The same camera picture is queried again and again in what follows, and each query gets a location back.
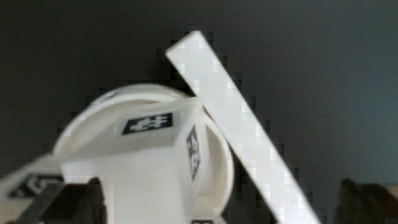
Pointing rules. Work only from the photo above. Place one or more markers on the white right fence wall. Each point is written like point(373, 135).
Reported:
point(206, 77)

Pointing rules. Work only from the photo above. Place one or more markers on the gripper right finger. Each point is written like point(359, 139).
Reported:
point(366, 204)

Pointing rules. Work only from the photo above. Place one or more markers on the white stool leg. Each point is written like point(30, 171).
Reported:
point(25, 182)
point(133, 146)

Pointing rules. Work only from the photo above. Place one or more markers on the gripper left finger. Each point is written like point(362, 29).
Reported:
point(69, 204)

